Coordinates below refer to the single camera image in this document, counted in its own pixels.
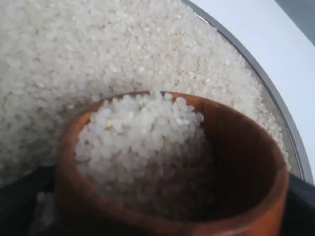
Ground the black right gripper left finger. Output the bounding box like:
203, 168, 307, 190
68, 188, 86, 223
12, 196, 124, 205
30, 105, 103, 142
0, 167, 55, 236

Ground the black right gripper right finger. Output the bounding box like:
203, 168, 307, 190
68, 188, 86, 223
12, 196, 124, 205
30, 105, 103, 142
280, 174, 315, 236

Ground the brown wooden cup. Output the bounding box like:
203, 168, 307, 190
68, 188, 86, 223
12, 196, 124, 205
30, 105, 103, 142
55, 91, 288, 236

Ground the round steel rice tray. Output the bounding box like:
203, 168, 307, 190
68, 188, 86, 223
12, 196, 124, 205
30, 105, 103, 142
0, 0, 314, 187

